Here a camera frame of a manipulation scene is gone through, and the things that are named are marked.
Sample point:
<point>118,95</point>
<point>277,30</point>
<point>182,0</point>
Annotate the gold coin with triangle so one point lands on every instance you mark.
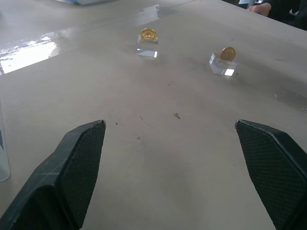
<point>227,53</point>
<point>148,33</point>

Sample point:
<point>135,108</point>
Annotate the translucent white container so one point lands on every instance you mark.
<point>3,153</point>

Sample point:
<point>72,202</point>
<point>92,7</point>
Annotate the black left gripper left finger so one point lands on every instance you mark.
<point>60,182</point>

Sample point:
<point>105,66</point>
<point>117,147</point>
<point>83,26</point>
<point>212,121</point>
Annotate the clear acrylic stand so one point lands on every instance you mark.
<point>147,47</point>
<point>223,67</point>

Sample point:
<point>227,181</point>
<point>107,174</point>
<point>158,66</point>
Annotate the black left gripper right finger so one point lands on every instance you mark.
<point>275,172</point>

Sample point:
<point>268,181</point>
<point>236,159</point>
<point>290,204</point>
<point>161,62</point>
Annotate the person in dark clothing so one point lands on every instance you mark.
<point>278,9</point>

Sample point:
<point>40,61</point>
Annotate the small dark screw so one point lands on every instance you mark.
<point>177,116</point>

